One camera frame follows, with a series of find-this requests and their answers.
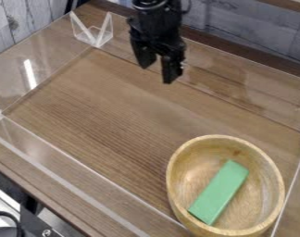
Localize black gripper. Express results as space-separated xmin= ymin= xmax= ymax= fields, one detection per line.
xmin=126 ymin=0 xmax=187 ymax=84

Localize green rectangular block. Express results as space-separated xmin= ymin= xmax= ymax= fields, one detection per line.
xmin=187 ymin=160 xmax=249 ymax=225

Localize wooden bowl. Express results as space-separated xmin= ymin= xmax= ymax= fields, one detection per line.
xmin=166 ymin=134 xmax=285 ymax=237

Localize clear acrylic tray walls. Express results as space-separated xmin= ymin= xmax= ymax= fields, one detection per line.
xmin=0 ymin=16 xmax=300 ymax=237

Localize clear acrylic corner bracket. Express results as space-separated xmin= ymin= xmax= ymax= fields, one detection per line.
xmin=70 ymin=11 xmax=112 ymax=48

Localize black metal table bracket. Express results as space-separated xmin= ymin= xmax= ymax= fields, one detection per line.
xmin=20 ymin=206 xmax=53 ymax=237

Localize black cable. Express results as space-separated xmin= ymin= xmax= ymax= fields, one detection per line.
xmin=0 ymin=210 xmax=24 ymax=237

